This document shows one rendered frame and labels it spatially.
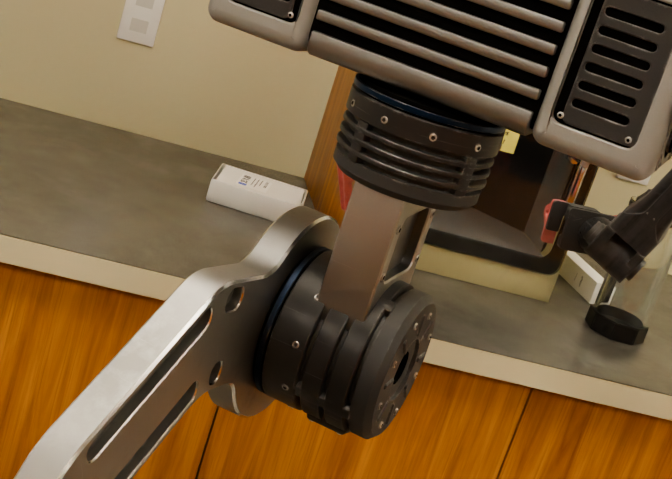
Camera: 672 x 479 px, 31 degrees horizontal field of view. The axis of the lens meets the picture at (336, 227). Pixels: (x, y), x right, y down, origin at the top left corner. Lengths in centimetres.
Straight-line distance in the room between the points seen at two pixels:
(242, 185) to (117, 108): 41
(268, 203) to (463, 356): 46
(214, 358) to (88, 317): 78
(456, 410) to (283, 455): 27
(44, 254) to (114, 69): 74
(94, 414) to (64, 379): 93
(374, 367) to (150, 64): 141
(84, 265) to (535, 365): 67
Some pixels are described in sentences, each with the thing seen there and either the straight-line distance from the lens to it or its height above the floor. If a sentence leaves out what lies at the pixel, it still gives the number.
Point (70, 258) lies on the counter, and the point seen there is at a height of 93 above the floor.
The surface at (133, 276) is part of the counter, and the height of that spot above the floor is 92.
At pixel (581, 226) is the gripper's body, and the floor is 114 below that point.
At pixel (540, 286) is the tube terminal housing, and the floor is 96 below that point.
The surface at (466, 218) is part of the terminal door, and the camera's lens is 202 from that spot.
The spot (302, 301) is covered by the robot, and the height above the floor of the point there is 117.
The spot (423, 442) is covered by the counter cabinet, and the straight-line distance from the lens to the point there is 187.
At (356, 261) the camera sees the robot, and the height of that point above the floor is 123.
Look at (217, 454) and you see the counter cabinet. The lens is 184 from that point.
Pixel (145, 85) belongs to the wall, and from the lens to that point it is 236.
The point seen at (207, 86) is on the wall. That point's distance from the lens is 236.
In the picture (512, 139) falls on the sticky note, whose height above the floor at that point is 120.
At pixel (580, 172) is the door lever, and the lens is 199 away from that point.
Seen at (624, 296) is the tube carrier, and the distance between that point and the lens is 204.
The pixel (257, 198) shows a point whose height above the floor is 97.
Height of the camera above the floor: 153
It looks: 16 degrees down
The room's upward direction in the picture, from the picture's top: 18 degrees clockwise
